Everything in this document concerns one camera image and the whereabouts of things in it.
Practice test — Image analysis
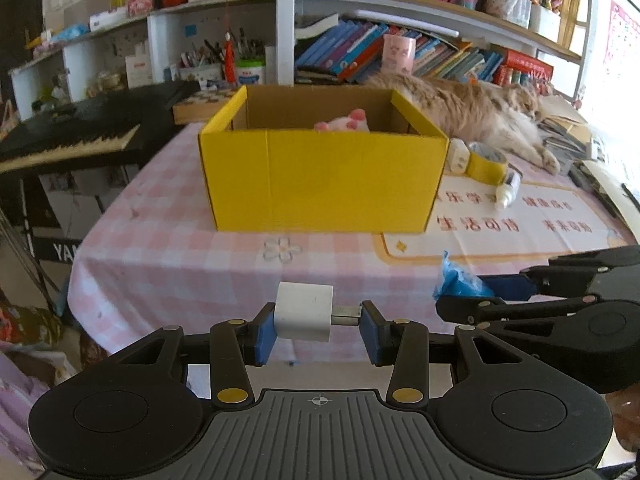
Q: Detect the red tassel pendant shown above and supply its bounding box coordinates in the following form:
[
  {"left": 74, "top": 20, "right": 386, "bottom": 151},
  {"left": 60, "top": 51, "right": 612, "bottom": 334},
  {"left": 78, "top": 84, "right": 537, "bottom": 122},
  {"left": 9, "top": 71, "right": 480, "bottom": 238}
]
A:
[{"left": 223, "top": 29, "right": 237, "bottom": 85}]

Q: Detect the pen cup with pens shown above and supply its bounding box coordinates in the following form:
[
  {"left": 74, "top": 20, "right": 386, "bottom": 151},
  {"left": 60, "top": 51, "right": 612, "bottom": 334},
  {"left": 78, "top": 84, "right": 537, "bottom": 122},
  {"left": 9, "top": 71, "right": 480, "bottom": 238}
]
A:
[{"left": 178, "top": 34, "right": 224, "bottom": 84}]

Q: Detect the white charger with prongs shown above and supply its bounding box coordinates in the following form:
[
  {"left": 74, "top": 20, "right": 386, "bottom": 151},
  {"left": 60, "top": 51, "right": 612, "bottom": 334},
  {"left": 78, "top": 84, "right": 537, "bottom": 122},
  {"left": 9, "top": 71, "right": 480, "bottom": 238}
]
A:
[{"left": 446, "top": 138, "right": 472, "bottom": 177}]

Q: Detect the black keyboard stand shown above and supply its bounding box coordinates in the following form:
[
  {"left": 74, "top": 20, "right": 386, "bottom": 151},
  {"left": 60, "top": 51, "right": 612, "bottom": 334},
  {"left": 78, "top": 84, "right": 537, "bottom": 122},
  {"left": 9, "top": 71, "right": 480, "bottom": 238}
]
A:
[{"left": 14, "top": 160, "right": 147, "bottom": 267}]

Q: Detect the white cube charger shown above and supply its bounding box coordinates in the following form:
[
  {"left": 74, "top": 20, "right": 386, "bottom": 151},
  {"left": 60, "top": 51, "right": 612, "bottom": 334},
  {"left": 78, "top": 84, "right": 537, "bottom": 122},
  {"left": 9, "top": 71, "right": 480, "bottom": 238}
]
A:
[{"left": 272, "top": 281, "right": 362, "bottom": 344}]

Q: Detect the purple fuzzy clothing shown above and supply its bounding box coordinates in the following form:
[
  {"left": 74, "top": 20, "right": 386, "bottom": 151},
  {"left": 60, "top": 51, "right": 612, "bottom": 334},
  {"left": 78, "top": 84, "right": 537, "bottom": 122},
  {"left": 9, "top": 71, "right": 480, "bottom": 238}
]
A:
[{"left": 0, "top": 352, "right": 77, "bottom": 477}]

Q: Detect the pile of papers and books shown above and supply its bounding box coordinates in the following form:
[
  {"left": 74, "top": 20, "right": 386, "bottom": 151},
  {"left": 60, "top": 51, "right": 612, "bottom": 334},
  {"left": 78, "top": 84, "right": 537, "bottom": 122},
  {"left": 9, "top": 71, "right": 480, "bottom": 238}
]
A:
[{"left": 537, "top": 94, "right": 609, "bottom": 162}]

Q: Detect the white glue bottle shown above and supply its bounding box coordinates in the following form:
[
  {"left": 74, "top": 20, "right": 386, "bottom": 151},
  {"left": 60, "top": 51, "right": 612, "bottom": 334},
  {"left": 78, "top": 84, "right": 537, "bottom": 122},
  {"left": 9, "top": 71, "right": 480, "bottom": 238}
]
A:
[{"left": 493, "top": 169, "right": 522, "bottom": 211}]

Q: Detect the pink printed cup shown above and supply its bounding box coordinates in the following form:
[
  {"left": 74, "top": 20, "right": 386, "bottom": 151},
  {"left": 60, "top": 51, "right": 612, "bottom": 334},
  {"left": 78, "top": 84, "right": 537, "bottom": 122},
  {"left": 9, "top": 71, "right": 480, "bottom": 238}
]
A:
[{"left": 382, "top": 33, "right": 417, "bottom": 74}]

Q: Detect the white crayon box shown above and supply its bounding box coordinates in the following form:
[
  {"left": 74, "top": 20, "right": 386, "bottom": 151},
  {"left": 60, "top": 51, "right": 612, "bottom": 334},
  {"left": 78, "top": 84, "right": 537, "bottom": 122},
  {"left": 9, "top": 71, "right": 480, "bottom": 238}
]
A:
[{"left": 528, "top": 0, "right": 562, "bottom": 44}]

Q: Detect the pink plush pig toy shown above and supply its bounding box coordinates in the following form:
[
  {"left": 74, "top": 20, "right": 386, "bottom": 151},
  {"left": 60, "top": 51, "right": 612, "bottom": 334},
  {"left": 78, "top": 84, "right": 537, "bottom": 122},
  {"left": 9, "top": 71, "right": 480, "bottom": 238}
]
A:
[{"left": 313, "top": 108, "right": 371, "bottom": 134}]

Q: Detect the yellow tape roll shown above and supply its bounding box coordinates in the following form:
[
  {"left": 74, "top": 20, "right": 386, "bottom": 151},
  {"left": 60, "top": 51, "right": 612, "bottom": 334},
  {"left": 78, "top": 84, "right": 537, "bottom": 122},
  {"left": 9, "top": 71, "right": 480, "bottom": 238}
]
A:
[{"left": 467, "top": 141, "right": 510, "bottom": 186}]

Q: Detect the wooden chessboard box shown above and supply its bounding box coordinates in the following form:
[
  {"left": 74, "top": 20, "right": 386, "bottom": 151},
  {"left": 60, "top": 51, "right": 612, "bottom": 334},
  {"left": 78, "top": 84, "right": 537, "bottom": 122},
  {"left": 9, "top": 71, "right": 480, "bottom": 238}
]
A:
[{"left": 172, "top": 87, "right": 239, "bottom": 125}]

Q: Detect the red book box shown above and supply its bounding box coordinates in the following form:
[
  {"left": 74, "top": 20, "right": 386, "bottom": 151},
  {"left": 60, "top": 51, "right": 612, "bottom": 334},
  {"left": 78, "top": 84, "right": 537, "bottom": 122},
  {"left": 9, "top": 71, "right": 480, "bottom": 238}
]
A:
[{"left": 494, "top": 48, "right": 555, "bottom": 81}]

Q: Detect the black electric piano keyboard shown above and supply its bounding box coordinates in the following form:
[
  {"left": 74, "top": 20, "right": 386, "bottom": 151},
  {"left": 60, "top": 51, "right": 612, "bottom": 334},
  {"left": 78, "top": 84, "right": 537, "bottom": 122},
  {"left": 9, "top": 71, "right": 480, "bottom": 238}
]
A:
[{"left": 0, "top": 79, "right": 202, "bottom": 177}]

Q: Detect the long-haired orange white cat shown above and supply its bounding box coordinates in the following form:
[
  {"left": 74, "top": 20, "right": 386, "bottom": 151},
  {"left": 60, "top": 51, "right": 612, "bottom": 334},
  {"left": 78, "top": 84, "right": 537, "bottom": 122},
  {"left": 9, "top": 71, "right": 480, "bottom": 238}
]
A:
[{"left": 365, "top": 70, "right": 562, "bottom": 176}]

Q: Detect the white metal bookshelf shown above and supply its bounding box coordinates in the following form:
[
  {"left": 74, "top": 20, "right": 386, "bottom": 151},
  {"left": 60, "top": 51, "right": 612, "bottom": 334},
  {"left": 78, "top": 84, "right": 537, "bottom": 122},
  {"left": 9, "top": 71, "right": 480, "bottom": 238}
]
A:
[{"left": 274, "top": 0, "right": 602, "bottom": 107}]

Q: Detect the row of leaning blue books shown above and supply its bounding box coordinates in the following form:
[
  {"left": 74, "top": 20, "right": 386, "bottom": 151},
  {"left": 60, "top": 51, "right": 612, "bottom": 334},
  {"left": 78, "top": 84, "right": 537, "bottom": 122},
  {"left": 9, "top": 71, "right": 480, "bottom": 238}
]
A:
[{"left": 294, "top": 16, "right": 506, "bottom": 87}]

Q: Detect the white side shelf unit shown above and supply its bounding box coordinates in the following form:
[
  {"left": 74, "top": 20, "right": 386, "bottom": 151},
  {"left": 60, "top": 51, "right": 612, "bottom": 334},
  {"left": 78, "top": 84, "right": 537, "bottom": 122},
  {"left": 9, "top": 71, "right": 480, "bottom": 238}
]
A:
[{"left": 9, "top": 0, "right": 279, "bottom": 122}]

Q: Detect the white jar with green lid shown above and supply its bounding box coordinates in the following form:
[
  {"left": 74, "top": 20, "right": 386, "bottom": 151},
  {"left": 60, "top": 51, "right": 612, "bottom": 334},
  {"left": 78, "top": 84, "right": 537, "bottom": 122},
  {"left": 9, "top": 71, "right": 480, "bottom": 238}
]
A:
[{"left": 234, "top": 58, "right": 266, "bottom": 86}]

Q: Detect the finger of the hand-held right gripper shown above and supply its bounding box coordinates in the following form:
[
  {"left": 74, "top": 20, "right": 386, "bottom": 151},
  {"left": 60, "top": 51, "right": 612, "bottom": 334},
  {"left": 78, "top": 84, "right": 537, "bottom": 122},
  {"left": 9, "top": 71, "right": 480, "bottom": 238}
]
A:
[
  {"left": 435, "top": 293, "right": 599, "bottom": 326},
  {"left": 479, "top": 244, "right": 640, "bottom": 302}
]

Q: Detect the white paper sheet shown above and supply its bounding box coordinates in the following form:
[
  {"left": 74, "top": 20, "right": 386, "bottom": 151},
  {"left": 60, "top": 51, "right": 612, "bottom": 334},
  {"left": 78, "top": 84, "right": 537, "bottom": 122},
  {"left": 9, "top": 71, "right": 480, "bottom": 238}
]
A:
[{"left": 584, "top": 159, "right": 640, "bottom": 242}]

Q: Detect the row of small colourful bottles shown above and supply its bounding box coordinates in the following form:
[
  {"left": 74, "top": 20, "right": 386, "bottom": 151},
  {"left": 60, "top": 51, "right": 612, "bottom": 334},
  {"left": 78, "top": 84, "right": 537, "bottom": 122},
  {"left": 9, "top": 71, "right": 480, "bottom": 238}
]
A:
[{"left": 494, "top": 67, "right": 554, "bottom": 94}]

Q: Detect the clear marker pen holder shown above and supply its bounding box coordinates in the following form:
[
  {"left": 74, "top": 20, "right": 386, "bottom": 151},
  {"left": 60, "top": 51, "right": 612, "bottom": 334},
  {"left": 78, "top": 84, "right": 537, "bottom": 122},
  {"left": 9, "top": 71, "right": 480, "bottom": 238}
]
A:
[{"left": 487, "top": 0, "right": 532, "bottom": 29}]

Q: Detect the dark pencil case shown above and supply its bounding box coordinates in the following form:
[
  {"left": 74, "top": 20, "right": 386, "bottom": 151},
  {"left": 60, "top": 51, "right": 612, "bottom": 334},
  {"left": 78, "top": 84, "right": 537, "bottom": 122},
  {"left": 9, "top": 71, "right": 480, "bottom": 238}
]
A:
[{"left": 569, "top": 164, "right": 619, "bottom": 219}]

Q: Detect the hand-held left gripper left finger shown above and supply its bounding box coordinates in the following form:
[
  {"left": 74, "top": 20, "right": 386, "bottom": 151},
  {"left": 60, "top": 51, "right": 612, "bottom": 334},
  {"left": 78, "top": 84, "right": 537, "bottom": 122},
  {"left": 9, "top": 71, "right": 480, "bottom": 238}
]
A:
[{"left": 106, "top": 301, "right": 277, "bottom": 408}]

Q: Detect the white light bar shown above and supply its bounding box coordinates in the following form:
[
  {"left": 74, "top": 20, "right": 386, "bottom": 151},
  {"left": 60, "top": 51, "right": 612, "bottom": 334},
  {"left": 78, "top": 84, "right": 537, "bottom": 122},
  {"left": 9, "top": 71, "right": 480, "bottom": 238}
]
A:
[{"left": 397, "top": 20, "right": 460, "bottom": 39}]

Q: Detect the pink alphabet wall poster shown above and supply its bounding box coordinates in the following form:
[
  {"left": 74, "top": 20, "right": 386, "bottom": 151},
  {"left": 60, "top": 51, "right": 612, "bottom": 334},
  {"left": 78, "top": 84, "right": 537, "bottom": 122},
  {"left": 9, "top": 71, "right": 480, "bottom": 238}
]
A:
[{"left": 602, "top": 0, "right": 640, "bottom": 87}]

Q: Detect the blue plastic bag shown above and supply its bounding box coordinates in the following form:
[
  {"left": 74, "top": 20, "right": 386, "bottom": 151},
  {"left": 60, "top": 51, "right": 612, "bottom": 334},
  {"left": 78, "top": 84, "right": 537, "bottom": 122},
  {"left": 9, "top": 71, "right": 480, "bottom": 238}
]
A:
[{"left": 432, "top": 250, "right": 496, "bottom": 302}]

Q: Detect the yellow cardboard box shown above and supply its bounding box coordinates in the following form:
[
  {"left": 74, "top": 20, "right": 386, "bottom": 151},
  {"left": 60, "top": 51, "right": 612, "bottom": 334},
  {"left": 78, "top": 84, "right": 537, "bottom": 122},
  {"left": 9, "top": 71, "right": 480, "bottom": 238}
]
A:
[{"left": 198, "top": 84, "right": 450, "bottom": 234}]

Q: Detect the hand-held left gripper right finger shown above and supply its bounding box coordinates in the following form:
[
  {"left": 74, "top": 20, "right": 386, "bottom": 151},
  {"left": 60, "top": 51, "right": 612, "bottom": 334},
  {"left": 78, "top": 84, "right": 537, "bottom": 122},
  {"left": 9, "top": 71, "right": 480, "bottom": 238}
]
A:
[{"left": 359, "top": 300, "right": 534, "bottom": 407}]

